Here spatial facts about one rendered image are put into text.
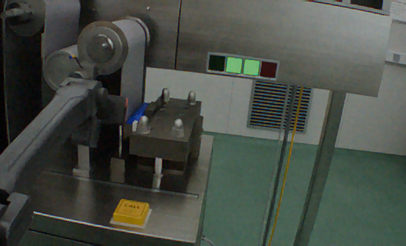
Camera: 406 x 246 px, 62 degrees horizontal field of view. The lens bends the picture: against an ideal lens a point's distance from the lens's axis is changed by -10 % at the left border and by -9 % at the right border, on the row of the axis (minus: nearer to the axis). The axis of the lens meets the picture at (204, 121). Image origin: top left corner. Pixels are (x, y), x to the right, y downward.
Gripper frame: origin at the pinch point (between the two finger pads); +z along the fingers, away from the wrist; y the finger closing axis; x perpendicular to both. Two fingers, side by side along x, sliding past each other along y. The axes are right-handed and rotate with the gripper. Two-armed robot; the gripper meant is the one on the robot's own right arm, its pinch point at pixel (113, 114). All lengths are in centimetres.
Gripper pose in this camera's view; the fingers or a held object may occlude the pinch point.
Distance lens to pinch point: 98.1
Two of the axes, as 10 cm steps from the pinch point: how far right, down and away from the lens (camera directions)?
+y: 9.9, 1.1, -0.5
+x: 1.2, -9.8, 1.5
